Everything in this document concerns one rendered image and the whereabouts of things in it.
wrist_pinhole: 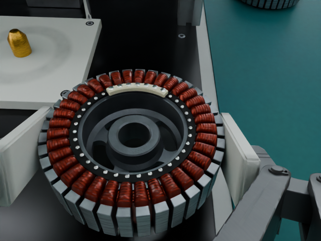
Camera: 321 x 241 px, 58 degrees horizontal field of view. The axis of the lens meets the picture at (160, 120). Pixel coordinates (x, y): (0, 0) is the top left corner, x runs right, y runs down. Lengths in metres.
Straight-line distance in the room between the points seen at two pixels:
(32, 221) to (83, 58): 0.18
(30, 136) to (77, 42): 0.20
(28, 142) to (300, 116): 0.27
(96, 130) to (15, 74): 0.15
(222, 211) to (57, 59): 0.23
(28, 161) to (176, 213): 0.08
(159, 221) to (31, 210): 0.12
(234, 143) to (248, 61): 0.25
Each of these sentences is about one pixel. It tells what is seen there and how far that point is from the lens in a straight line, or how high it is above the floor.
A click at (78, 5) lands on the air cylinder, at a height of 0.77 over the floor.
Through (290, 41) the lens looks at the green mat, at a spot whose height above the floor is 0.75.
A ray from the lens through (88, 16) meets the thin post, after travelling 0.40.
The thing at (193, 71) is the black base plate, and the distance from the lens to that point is 0.33.
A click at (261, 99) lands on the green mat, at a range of 0.35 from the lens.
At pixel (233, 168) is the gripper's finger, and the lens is 0.16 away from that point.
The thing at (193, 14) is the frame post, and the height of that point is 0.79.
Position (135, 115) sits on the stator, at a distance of 0.19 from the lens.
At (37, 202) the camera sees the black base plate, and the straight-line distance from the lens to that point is 0.25.
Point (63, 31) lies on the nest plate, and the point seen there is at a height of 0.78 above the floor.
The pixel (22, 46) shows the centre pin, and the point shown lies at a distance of 0.35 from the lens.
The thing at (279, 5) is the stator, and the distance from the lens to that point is 0.51.
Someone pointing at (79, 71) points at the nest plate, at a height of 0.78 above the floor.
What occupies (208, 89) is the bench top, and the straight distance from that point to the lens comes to 0.35.
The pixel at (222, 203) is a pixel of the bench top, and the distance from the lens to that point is 0.26.
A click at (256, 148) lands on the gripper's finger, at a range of 0.17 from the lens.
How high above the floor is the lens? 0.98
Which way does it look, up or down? 49 degrees down
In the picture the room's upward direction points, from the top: 2 degrees clockwise
